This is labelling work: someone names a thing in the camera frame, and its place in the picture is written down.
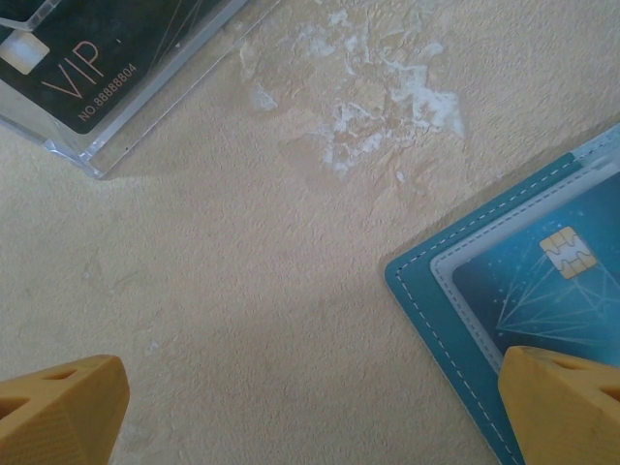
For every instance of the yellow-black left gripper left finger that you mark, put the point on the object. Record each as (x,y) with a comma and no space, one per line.
(63,412)

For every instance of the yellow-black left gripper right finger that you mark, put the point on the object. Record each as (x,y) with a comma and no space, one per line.
(571,412)

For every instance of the teal leather card holder wallet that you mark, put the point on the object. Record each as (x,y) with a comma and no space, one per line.
(421,300)

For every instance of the blue diamond print card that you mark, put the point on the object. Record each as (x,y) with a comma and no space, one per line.
(533,300)

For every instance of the black VIP card stack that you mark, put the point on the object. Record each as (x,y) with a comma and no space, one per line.
(121,39)

